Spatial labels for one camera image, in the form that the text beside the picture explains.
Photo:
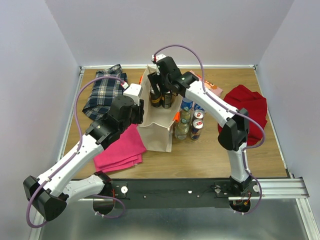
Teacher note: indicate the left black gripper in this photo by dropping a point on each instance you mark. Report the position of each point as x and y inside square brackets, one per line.
[140, 111]

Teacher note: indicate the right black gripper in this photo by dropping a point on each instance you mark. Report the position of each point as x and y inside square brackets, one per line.
[154, 77]

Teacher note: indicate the beige canvas bag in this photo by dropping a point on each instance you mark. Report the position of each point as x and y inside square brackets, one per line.
[156, 130]

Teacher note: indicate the green cap glass bottle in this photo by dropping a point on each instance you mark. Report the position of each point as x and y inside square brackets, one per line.
[181, 129]
[185, 113]

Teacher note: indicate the blue cap bottle from bag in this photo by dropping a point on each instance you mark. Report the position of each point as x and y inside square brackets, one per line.
[198, 107]

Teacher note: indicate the red top can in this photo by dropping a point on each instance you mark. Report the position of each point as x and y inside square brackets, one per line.
[196, 128]
[198, 115]

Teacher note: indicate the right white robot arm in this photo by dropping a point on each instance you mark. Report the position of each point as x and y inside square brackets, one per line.
[234, 123]

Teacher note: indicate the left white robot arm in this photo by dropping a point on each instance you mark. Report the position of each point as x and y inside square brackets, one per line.
[47, 193]

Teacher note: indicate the plaid navy shirt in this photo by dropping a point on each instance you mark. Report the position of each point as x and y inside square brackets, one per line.
[104, 92]

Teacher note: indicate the blue cap bottle on table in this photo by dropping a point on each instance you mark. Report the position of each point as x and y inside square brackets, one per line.
[186, 103]

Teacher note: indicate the magenta folded cloth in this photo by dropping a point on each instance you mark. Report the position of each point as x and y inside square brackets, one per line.
[124, 153]

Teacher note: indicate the pink printed t-shirt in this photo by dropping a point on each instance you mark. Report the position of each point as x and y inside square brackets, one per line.
[210, 86]

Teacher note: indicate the red cloth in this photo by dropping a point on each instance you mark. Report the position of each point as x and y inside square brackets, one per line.
[256, 105]

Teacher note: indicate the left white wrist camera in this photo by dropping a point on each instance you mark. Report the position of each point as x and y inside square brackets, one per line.
[134, 91]

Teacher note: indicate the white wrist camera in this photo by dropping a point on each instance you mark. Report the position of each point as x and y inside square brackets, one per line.
[134, 91]
[155, 58]

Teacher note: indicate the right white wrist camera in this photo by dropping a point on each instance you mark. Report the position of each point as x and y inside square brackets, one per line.
[155, 58]

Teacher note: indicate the aluminium frame rail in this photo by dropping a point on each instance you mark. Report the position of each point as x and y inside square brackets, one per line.
[279, 188]

